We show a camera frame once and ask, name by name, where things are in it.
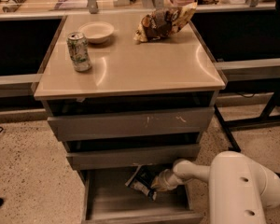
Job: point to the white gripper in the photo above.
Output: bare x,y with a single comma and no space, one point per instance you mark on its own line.
167,178

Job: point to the blue chip bag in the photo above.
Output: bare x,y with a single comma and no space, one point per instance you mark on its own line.
141,180

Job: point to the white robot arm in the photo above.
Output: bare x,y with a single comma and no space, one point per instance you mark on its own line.
240,189

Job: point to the middle grey drawer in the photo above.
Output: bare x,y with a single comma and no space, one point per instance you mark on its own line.
131,157

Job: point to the grey drawer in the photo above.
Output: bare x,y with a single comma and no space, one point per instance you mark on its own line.
131,157
109,201
131,124

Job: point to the bottom grey drawer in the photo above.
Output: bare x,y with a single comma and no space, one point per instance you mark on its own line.
109,201

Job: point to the top grey drawer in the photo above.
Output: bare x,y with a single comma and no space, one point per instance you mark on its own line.
131,124

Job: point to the grey drawer cabinet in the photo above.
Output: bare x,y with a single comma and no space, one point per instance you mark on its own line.
175,73

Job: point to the brown patterned chip bag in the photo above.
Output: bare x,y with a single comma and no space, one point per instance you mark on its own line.
164,22

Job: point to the green white soda can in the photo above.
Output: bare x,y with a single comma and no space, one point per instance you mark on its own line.
78,50

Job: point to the white bowl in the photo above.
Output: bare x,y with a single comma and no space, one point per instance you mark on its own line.
97,32

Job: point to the black desk leg frame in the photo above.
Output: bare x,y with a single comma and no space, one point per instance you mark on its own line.
265,118

